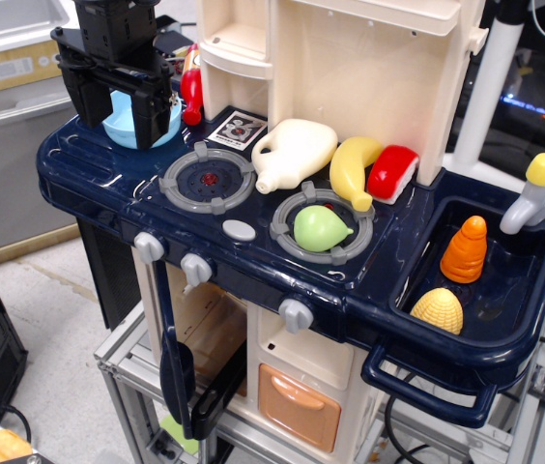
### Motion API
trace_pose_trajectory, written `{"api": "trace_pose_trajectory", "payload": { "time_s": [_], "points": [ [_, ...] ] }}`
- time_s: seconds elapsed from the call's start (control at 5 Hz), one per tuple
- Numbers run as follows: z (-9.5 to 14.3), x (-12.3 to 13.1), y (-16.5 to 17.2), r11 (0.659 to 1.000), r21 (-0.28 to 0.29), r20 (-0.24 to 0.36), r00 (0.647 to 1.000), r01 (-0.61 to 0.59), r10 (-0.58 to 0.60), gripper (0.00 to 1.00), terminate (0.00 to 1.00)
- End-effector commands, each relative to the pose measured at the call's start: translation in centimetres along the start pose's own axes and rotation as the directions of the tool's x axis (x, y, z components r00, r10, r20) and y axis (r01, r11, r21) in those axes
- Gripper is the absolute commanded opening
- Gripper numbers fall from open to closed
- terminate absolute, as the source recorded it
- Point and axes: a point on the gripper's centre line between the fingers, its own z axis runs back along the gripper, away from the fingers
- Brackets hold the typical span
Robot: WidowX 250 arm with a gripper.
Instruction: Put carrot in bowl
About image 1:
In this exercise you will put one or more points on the grey right stove burner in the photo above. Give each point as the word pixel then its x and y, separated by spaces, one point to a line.
pixel 282 225

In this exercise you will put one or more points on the black white sticker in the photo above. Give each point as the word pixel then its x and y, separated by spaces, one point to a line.
pixel 238 130

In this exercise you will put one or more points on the yellow toy banana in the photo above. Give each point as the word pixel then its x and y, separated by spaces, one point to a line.
pixel 347 170

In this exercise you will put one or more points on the grey right stove knob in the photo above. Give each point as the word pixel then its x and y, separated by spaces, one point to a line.
pixel 296 315

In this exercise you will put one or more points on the grey middle stove knob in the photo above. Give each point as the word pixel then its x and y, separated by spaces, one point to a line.
pixel 196 269

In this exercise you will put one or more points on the red white toy sushi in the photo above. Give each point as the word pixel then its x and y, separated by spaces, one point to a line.
pixel 391 172

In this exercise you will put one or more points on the navy toy spatula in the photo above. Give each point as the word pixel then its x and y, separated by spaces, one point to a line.
pixel 176 370

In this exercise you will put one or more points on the white pole stand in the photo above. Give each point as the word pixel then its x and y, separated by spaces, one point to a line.
pixel 513 21

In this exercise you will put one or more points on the grey oval button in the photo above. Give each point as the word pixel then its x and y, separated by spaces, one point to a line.
pixel 238 230

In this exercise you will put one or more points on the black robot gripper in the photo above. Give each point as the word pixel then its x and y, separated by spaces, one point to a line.
pixel 116 37

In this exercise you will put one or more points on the navy toy kitchen countertop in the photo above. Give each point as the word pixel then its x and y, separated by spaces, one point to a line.
pixel 365 302

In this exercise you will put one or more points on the green toy pear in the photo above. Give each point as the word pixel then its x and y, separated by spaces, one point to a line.
pixel 318 228

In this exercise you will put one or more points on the yellow toy corn cob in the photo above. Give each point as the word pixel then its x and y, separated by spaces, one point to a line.
pixel 440 308

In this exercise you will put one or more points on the cream toy kitchen back panel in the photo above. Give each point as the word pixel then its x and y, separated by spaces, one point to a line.
pixel 391 70

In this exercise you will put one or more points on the grey stove burner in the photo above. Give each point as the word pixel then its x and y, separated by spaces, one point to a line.
pixel 282 225
pixel 208 181

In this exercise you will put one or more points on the red toy ketchup bottle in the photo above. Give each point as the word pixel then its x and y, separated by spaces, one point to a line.
pixel 191 87

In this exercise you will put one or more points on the orange toy carrot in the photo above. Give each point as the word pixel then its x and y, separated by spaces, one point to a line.
pixel 465 254

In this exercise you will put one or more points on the grey left stove burner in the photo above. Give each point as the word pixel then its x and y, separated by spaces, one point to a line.
pixel 208 181

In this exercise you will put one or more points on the grey stove knob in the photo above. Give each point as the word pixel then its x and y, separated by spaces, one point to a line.
pixel 150 249
pixel 296 315
pixel 196 269

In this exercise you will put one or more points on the orange toy drawer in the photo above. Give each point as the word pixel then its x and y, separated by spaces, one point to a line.
pixel 299 410

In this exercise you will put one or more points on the cream toy milk jug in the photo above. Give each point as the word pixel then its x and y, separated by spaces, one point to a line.
pixel 293 151

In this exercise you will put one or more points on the grey left stove knob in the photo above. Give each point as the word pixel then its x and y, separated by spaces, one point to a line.
pixel 150 249

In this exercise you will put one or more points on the black toy oven door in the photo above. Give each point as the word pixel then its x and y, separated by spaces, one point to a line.
pixel 215 399

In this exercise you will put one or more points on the light blue plastic bowl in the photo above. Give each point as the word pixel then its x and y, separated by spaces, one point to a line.
pixel 119 125

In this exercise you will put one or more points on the grey storage cabinet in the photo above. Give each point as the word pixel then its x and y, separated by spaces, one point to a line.
pixel 33 103

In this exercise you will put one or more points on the grey yellow toy faucet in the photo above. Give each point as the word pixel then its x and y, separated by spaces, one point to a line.
pixel 529 208

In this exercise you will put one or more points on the black computer monitor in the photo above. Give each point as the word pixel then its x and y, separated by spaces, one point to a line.
pixel 500 123

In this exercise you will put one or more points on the aluminium frame stand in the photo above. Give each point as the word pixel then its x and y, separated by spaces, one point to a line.
pixel 214 325

